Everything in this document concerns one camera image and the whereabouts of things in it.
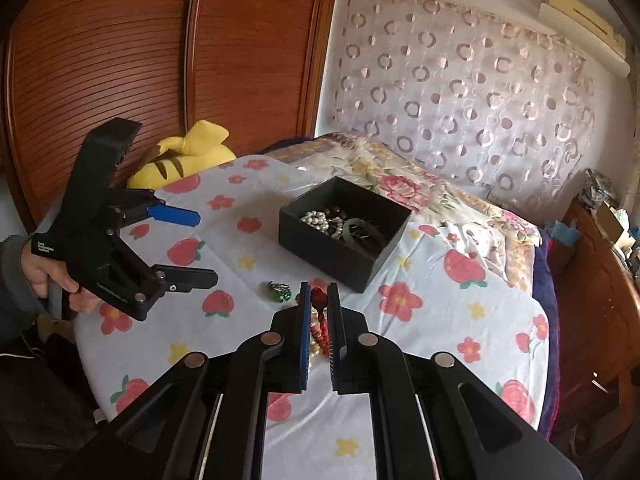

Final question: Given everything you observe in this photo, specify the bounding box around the person's left forearm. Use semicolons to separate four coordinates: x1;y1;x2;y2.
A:
0;234;48;316

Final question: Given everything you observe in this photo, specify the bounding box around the strawberry print white sheet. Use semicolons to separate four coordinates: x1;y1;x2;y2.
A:
75;152;551;480

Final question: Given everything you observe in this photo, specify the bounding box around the wooden wardrobe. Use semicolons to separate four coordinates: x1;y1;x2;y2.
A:
0;0;341;241

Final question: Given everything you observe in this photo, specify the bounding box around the circle pattern wall curtain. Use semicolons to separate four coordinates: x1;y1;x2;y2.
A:
330;0;601;201

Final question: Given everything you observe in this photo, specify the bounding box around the dark wooden bead bracelet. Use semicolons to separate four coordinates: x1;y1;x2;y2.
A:
322;204;351;243

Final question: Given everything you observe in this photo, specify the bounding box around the floral blanket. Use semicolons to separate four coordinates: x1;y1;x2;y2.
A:
265;132;543;296

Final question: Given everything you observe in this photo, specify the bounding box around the black square box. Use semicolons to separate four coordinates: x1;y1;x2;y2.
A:
278;176;412;293

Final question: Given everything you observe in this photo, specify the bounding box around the dark blue blanket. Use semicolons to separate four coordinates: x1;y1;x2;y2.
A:
530;237;561;441

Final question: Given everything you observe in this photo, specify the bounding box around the wooden cabinet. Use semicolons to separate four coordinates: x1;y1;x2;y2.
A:
547;195;640;461

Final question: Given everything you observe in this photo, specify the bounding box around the person's left hand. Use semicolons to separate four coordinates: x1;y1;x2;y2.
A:
27;255;98;313

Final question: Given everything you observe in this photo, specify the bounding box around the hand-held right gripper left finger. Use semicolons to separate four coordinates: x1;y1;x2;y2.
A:
97;281;313;480

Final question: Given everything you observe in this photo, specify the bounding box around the person's dark clothing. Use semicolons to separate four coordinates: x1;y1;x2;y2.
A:
0;310;116;480

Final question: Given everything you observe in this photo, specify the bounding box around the red bead bracelet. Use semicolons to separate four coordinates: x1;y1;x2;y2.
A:
307;287;333;361

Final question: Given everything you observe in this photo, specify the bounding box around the small green ornament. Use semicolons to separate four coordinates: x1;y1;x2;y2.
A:
265;281;293;303

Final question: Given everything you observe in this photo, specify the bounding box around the yellow plush toy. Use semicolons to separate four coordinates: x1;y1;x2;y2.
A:
126;120;236;190

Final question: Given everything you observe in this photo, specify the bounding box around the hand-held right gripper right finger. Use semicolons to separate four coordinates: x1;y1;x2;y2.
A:
327;282;571;480

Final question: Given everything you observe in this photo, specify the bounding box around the blue plastic bag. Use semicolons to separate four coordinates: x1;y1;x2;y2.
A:
545;220;581;246

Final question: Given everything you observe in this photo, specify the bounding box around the wall air conditioner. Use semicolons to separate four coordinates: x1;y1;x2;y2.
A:
537;0;631;78

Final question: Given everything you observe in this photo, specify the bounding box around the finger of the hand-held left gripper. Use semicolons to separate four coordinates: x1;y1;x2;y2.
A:
112;188;201;227
150;264;219;293

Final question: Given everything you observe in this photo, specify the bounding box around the green jade bangle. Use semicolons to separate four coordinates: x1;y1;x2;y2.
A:
340;217;388;248

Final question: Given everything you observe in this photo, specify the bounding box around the pearl bracelet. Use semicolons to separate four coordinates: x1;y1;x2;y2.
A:
300;209;331;233

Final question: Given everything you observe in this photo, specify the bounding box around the cardboard box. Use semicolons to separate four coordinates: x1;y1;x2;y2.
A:
595;202;633;251

